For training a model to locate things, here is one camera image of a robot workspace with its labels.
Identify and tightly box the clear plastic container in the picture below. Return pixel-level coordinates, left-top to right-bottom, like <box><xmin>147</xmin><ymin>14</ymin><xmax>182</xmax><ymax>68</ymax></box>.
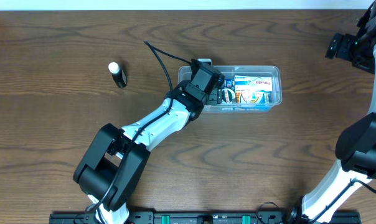
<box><xmin>177</xmin><ymin>65</ymin><xmax>283</xmax><ymax>113</ymax></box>

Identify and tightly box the black bottle white cap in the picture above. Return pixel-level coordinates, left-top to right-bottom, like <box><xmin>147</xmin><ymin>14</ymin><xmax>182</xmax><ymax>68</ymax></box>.
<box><xmin>108</xmin><ymin>62</ymin><xmax>127</xmax><ymax>88</ymax></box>

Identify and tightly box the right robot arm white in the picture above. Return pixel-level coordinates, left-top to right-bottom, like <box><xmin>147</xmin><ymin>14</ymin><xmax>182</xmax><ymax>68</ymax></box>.
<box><xmin>286</xmin><ymin>0</ymin><xmax>376</xmax><ymax>223</ymax></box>

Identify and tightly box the white blue Panadol box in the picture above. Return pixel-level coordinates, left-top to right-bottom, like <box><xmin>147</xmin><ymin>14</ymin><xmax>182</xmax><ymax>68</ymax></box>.
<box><xmin>234</xmin><ymin>75</ymin><xmax>273</xmax><ymax>92</ymax></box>

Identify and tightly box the blue Kool Fever box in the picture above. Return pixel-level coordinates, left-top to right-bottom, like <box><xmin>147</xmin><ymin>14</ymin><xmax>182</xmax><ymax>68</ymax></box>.
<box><xmin>222</xmin><ymin>79</ymin><xmax>273</xmax><ymax>104</ymax></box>

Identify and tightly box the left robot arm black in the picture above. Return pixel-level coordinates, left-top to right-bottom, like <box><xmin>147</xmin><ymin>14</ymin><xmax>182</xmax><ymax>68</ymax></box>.
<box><xmin>73</xmin><ymin>60</ymin><xmax>224</xmax><ymax>223</ymax></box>

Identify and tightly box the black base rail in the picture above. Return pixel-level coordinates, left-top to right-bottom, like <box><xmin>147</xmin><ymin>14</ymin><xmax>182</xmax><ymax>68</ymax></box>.
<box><xmin>49</xmin><ymin>210</ymin><xmax>362</xmax><ymax>224</ymax></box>

